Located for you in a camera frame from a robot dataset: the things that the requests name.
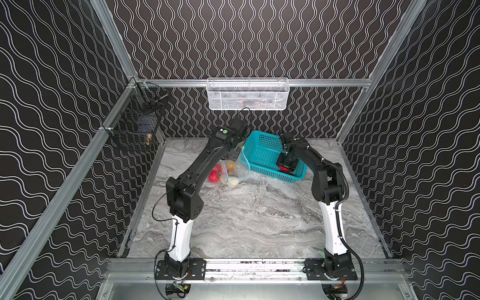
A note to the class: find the black wire wall basket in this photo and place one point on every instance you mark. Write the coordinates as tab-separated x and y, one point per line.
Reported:
136	127

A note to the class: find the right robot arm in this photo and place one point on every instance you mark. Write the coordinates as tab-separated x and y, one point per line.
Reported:
330	189

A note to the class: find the aluminium front rail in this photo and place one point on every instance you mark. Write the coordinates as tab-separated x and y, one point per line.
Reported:
253	279

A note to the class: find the teal plastic basket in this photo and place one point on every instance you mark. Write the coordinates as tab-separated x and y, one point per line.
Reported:
262	151

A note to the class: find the clear wall basket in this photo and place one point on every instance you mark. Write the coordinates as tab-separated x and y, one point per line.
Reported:
255	94

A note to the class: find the dark red apple toy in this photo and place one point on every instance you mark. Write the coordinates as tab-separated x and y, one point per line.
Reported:
214	177

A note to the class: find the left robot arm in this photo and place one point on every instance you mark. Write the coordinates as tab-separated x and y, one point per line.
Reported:
183	193

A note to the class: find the clear zip top bag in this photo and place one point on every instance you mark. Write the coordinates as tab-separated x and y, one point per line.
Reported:
242	168

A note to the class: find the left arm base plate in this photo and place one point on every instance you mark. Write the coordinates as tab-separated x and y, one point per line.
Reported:
189	269

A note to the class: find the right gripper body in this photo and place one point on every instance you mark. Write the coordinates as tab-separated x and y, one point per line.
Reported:
287	162

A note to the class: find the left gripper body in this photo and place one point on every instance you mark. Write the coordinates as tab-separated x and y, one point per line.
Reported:
232	153

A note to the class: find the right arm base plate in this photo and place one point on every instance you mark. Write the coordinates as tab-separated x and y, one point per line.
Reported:
327	269

